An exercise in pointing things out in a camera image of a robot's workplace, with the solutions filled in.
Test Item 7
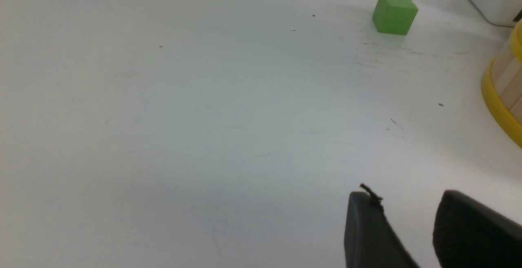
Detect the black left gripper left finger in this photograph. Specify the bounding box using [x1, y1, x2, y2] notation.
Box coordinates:
[344, 183, 419, 268]

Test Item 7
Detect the yellow bamboo steamer basket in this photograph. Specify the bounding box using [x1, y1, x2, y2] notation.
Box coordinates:
[481, 22, 522, 147]

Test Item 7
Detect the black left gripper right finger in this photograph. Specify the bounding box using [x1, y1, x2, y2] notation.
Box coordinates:
[433, 190, 522, 268]

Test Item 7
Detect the green cube block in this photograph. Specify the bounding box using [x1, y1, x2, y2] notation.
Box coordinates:
[372, 0, 419, 35]

